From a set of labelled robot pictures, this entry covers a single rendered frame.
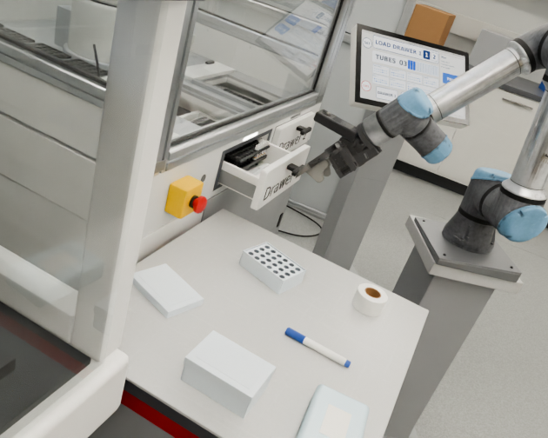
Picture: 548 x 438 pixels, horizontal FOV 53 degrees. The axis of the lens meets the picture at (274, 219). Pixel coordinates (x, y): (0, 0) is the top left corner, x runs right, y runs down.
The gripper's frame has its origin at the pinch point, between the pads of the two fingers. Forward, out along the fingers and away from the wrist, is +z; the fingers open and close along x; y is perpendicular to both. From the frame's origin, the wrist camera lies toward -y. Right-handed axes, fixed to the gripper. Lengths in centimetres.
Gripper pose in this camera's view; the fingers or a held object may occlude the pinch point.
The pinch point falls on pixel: (303, 168)
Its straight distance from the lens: 142.6
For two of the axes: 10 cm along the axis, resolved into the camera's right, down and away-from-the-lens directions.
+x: 4.1, -3.4, 8.5
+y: 5.6, 8.3, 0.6
